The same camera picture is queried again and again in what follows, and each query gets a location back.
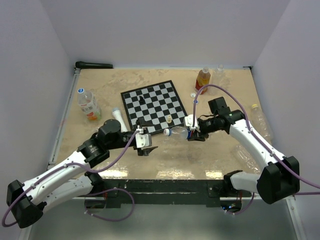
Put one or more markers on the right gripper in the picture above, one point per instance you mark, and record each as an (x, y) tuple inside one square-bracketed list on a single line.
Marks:
[(202, 137)]

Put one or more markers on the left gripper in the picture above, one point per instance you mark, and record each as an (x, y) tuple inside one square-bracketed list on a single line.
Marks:
[(145, 151)]

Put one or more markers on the pepsi label bottle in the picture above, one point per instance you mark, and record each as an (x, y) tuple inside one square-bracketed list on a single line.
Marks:
[(180, 133)]

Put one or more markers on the white pepsi bottle cap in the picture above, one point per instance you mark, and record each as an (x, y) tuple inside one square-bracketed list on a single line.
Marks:
[(167, 132)]

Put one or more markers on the amber drink bottle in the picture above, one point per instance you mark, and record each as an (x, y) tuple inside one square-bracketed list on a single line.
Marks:
[(203, 78)]

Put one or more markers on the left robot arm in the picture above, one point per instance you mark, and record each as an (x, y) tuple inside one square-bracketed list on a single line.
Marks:
[(75, 176)]

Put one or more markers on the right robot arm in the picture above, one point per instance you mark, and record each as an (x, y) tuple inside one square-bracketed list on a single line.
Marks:
[(279, 174)]

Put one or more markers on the white tube bottle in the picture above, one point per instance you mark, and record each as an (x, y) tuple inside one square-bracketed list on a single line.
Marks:
[(116, 113)]

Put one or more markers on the clear crushed bottle right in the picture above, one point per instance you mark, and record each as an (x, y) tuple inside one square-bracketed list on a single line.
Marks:
[(245, 159)]

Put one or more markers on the yellow cap clear bottle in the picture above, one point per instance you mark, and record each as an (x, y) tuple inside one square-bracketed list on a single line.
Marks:
[(260, 123)]

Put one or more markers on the blue cap tea bottle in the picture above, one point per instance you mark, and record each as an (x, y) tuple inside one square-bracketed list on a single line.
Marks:
[(88, 104)]

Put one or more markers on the white chess piece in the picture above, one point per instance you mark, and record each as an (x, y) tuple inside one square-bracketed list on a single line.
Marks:
[(169, 119)]

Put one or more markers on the black white chessboard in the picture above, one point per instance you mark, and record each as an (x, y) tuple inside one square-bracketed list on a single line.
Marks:
[(161, 100)]

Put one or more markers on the black chess piece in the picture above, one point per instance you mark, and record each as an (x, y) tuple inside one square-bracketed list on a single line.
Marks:
[(141, 100)]

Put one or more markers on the black base frame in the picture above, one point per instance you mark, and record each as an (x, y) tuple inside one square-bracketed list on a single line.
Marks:
[(162, 192)]

